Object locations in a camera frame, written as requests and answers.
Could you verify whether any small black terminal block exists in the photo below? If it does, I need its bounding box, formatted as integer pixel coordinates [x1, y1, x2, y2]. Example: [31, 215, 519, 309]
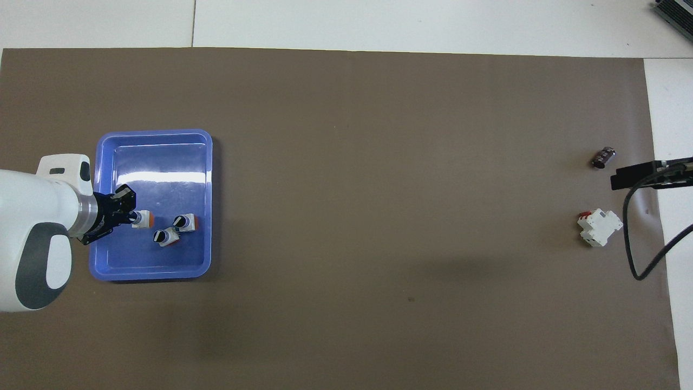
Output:
[591, 146, 617, 169]

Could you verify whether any brown table mat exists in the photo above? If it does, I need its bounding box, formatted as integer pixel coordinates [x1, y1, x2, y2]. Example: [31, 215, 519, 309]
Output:
[0, 48, 681, 390]

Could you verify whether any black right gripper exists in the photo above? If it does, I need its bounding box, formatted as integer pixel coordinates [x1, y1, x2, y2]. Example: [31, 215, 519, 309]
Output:
[611, 157, 693, 191]

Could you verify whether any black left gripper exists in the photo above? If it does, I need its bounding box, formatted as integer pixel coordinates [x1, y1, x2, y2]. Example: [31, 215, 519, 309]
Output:
[81, 184, 139, 245]

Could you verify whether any selector switch red base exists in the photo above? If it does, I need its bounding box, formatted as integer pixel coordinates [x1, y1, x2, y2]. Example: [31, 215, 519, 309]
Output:
[172, 213, 200, 233]

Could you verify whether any blue plastic tray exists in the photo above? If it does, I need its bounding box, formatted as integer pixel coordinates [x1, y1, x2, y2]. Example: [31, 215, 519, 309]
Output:
[89, 129, 213, 281]

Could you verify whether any selector switch green base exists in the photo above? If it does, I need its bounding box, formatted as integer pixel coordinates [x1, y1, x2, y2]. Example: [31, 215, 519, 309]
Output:
[153, 227, 180, 248]

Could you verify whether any white circuit breaker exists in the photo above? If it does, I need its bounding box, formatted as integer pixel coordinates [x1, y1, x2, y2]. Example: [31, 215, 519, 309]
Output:
[577, 209, 624, 248]

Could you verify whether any grey ribbed device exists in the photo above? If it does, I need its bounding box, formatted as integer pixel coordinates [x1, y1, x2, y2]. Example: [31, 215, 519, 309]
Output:
[652, 0, 693, 28]

